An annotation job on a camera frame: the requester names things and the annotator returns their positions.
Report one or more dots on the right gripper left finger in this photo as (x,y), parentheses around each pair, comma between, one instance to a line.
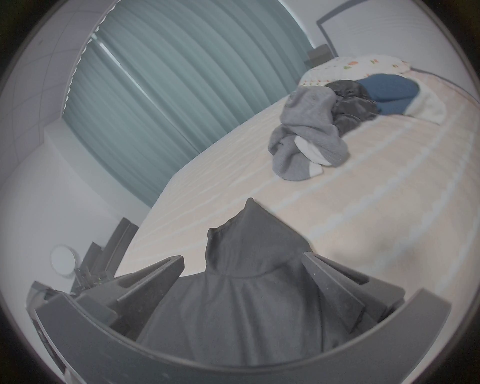
(142,292)

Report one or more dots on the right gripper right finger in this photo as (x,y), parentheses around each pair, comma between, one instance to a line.
(360,300)

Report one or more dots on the black T-shirt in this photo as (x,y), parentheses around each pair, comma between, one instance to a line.
(243,307)

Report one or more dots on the bed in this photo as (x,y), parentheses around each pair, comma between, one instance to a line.
(375,195)

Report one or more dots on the black chest of drawers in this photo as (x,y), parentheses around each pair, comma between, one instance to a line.
(122,243)

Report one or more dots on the dark dressing table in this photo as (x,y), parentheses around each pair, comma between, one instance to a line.
(92,262)

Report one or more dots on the round mirror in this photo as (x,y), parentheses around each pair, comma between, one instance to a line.
(63,260)

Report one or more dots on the blue-green curtain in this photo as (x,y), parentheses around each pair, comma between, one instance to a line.
(120,131)
(202,63)

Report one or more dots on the grey knit garment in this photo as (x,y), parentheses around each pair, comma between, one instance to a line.
(311,123)

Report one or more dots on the black shiny garment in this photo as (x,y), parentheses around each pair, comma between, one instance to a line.
(352,108)

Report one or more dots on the white garment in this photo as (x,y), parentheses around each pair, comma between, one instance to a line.
(429,108)

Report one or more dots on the dark blue garment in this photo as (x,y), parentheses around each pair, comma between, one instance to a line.
(390,92)

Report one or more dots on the white printed pillow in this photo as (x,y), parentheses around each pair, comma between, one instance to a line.
(360,63)

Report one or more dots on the grey bedside table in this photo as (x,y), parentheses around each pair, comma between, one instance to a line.
(318,56)

